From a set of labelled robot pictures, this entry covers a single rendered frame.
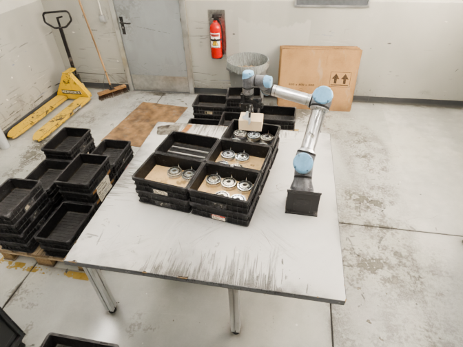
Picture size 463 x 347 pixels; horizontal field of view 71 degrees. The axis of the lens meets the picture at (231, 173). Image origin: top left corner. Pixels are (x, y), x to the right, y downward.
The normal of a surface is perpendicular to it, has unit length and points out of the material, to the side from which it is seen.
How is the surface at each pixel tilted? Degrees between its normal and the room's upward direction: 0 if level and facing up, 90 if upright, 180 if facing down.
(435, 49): 90
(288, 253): 0
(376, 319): 0
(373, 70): 90
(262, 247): 0
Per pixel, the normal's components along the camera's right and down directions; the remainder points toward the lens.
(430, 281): -0.03, -0.77
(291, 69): -0.18, 0.47
